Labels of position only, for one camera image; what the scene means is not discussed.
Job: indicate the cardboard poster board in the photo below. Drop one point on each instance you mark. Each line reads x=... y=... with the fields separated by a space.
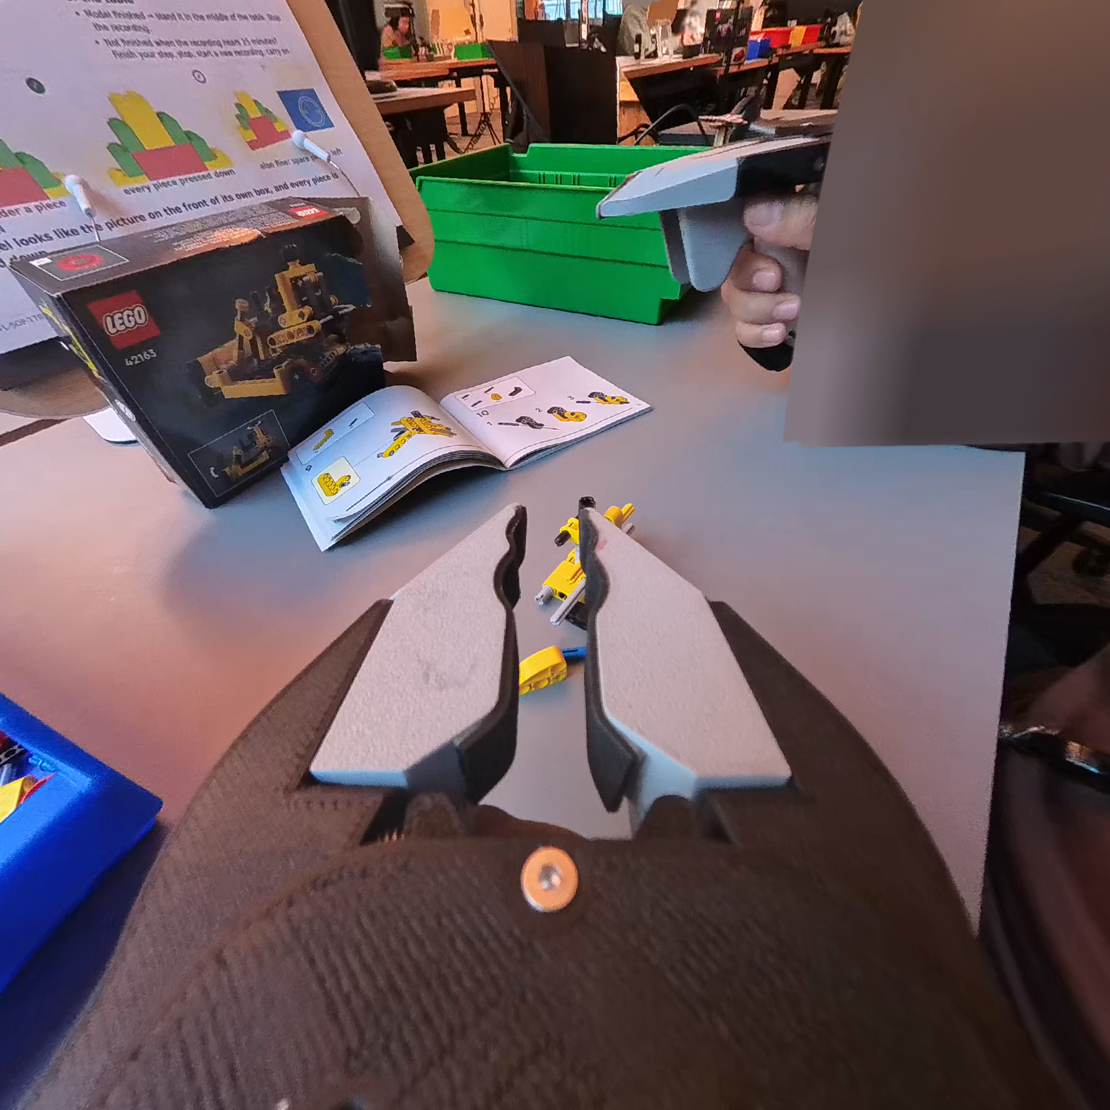
x=363 y=85

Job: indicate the blue plastic bin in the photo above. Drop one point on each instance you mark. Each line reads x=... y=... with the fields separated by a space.
x=76 y=832

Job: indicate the wooden table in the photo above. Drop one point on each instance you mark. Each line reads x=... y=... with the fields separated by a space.
x=423 y=98
x=432 y=67

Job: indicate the wooden desk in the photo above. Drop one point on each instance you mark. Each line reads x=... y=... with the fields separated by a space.
x=666 y=69

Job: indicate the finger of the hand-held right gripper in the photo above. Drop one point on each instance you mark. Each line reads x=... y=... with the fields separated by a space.
x=719 y=177

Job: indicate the black toy set box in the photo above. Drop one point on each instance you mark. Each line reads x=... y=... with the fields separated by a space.
x=215 y=347

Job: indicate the person's right hand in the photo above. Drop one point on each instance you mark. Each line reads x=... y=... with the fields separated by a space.
x=766 y=281

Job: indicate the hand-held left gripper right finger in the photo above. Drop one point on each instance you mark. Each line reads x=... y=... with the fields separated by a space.
x=675 y=684

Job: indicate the white stand base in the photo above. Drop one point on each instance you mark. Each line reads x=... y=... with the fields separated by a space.
x=111 y=425

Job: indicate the white instruction poster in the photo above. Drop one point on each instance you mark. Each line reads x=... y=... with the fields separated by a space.
x=173 y=60

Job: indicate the pile of loose toy bricks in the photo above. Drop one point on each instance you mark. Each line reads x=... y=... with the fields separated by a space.
x=12 y=792

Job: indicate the dark cabinet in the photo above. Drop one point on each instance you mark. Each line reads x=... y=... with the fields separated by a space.
x=555 y=85

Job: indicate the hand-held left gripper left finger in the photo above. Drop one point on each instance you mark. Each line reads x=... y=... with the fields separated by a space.
x=416 y=684

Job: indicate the green plastic bin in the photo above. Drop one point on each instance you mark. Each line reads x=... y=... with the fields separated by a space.
x=536 y=250

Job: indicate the open instruction booklet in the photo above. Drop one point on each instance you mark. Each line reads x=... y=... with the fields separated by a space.
x=520 y=416

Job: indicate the small red bin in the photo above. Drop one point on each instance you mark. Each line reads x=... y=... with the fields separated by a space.
x=777 y=34

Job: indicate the yellow beam brick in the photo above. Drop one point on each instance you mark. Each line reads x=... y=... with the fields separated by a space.
x=542 y=672

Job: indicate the white poster peg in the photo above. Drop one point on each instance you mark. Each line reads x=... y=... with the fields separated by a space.
x=78 y=195
x=306 y=142

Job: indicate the yellow partly built brick model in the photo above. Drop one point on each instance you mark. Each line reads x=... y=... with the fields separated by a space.
x=562 y=577

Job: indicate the small yellow bin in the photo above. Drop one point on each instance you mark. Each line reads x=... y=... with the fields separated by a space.
x=805 y=33

